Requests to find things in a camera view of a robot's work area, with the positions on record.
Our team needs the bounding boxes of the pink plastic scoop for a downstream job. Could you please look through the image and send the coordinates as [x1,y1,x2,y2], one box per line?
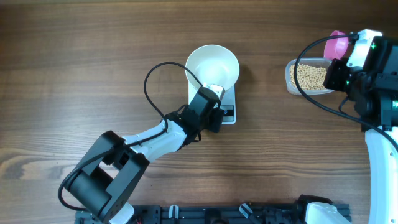
[323,37,349,60]

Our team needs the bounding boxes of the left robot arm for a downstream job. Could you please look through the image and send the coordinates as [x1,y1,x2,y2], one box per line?
[58,85,224,223]

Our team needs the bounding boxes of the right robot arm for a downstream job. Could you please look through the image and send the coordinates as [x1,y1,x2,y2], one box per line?
[298,33,397,223]

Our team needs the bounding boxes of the white digital kitchen scale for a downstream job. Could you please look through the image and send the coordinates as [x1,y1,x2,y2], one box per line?
[188,82,237,126]

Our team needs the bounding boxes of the white bowl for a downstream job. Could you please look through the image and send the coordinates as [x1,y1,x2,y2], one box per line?
[185,45,240,91]

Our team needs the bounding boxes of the clear plastic container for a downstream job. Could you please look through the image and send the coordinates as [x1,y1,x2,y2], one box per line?
[285,58,333,95]

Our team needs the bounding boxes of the soybeans in container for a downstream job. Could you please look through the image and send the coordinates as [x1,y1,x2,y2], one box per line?
[297,64,326,90]

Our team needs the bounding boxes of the left black camera cable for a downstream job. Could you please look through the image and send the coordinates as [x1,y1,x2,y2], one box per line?
[57,62,205,212]

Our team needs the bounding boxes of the black camera cable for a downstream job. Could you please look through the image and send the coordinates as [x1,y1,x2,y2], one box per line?
[57,62,205,212]
[292,33,398,153]

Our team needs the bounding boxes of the right black camera cable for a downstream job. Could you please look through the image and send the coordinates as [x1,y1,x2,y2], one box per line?
[292,33,398,153]

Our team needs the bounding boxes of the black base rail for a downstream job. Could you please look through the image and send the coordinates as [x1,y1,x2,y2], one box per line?
[74,203,352,224]

